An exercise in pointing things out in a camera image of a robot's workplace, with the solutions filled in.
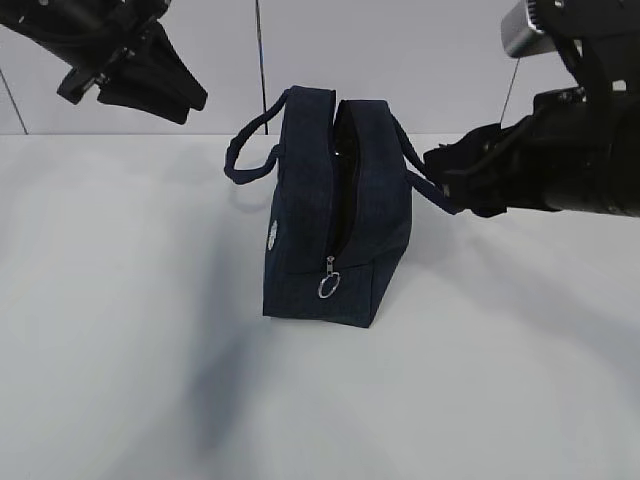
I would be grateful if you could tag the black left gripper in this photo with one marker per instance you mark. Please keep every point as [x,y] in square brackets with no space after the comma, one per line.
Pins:
[158,83]

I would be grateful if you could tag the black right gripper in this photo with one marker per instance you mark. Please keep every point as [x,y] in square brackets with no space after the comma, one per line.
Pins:
[557,162]

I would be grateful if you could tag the dark navy lunch bag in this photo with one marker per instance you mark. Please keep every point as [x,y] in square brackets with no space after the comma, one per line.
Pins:
[341,212]

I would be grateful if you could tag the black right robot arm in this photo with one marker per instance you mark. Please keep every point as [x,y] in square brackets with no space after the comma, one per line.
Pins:
[598,43]

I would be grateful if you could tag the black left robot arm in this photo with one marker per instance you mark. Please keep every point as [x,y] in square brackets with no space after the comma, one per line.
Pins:
[38,22]

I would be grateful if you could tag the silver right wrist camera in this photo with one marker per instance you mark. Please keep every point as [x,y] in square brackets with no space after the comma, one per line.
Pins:
[522,34]

